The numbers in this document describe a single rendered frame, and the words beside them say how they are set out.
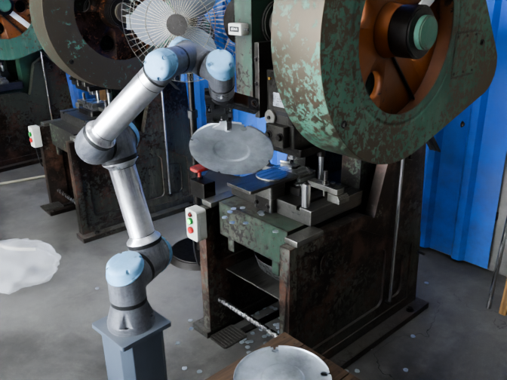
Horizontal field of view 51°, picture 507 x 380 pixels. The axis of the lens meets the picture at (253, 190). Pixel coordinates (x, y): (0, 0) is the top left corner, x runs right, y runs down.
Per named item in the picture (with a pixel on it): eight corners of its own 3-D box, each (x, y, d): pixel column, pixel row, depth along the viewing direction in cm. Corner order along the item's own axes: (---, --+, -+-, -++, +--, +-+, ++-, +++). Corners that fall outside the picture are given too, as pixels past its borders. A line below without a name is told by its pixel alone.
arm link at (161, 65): (50, 151, 154) (149, 37, 130) (75, 140, 164) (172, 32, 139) (76, 182, 155) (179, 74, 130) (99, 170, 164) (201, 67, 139)
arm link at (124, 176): (127, 286, 177) (76, 127, 162) (151, 265, 190) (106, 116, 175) (157, 286, 172) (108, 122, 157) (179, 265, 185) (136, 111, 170)
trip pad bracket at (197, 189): (206, 225, 225) (204, 182, 218) (192, 219, 232) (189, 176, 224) (216, 221, 229) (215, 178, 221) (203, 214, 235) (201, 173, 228)
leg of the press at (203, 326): (208, 339, 237) (197, 144, 204) (192, 328, 245) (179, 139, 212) (341, 267, 294) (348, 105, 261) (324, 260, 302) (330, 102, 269)
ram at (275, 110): (286, 152, 196) (286, 71, 185) (258, 144, 206) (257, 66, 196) (317, 142, 207) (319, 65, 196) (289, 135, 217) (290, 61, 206)
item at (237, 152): (179, 163, 191) (180, 160, 191) (256, 182, 198) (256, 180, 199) (202, 113, 168) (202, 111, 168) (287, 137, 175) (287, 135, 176)
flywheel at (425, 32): (315, 4, 121) (468, -164, 144) (255, 3, 135) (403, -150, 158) (395, 200, 169) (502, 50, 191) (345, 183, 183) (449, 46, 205)
